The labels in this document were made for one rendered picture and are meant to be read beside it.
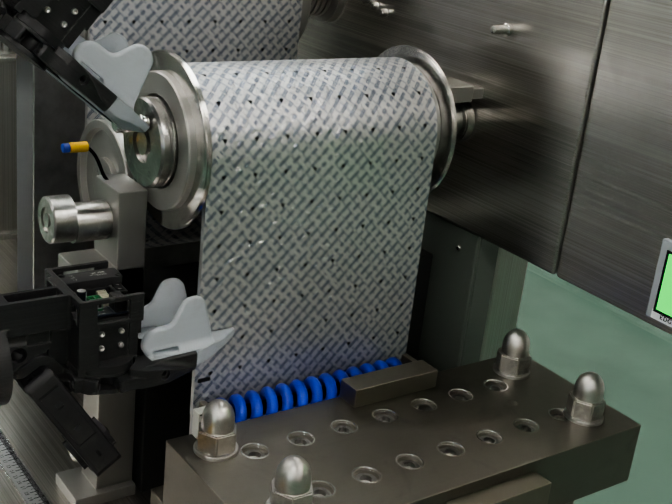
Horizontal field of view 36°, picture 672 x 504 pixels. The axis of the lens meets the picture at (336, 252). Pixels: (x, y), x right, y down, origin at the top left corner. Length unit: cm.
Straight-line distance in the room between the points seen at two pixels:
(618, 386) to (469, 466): 259
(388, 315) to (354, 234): 10
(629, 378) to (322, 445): 269
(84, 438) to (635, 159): 50
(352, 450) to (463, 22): 44
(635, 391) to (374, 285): 252
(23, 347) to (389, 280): 35
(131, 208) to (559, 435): 42
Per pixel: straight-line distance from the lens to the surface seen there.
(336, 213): 92
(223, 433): 84
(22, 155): 123
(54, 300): 80
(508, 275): 131
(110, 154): 100
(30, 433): 113
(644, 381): 353
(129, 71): 82
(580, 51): 96
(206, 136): 82
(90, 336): 80
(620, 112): 93
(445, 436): 92
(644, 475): 301
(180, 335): 85
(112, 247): 92
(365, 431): 91
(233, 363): 92
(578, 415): 98
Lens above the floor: 149
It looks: 21 degrees down
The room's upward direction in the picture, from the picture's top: 6 degrees clockwise
